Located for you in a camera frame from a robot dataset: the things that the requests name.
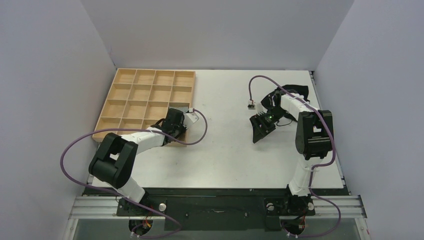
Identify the black underwear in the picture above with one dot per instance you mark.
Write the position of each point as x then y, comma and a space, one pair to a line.
291, 91

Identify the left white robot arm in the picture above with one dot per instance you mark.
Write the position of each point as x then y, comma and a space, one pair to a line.
113, 162

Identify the rolled striped grey underwear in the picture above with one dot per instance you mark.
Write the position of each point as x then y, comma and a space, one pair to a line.
183, 109

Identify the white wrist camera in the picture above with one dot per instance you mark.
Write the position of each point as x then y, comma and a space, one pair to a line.
257, 107
190, 118

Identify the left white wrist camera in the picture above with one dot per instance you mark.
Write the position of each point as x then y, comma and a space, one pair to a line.
190, 118

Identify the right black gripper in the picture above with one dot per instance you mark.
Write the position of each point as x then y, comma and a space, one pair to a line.
262, 123

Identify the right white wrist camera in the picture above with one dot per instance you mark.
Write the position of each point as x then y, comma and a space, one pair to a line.
257, 107

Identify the wooden compartment tray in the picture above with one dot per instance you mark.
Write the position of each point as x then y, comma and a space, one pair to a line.
138, 98

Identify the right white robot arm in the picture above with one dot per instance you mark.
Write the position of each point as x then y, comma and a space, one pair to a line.
312, 137

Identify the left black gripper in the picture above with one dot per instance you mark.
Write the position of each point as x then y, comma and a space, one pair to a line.
183, 128

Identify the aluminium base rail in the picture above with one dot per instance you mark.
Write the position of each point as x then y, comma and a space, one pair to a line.
219, 209

